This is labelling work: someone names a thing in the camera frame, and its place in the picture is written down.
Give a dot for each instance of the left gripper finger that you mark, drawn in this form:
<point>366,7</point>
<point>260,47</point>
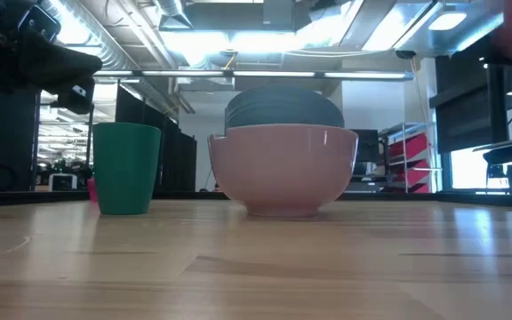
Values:
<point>78,100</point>
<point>65,66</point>

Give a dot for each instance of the red storage shelf rack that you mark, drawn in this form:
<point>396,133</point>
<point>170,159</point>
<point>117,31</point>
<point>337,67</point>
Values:
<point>411,160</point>

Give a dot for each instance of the dark partition panel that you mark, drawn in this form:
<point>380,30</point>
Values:
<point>149,133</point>

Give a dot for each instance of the green plastic cup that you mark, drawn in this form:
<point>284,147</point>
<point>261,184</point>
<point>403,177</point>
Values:
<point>125,169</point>

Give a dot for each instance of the white box device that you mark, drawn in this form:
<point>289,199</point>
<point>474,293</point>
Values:
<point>62,182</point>

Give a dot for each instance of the small pink object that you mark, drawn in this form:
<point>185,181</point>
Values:
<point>91,190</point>

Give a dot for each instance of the long ceiling light bar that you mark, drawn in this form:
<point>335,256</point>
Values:
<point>256,74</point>

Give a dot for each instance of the blue plastic bowl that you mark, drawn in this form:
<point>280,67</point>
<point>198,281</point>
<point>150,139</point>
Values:
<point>282,106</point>

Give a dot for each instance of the large pale pink bowl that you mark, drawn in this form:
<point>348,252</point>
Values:
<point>282,169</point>

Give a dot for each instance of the dark desk top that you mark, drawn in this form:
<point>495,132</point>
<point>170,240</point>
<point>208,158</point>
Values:
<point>511,149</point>

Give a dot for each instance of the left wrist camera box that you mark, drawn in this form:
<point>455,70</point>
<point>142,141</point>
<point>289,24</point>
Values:
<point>39,22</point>

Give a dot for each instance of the silver ventilation duct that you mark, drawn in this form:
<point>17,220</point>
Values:
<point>114,49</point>

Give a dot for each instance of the black table frame rail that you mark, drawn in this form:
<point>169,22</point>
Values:
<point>416,197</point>

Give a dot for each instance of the large dark wall screen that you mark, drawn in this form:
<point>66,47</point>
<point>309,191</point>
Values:
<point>467,111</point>

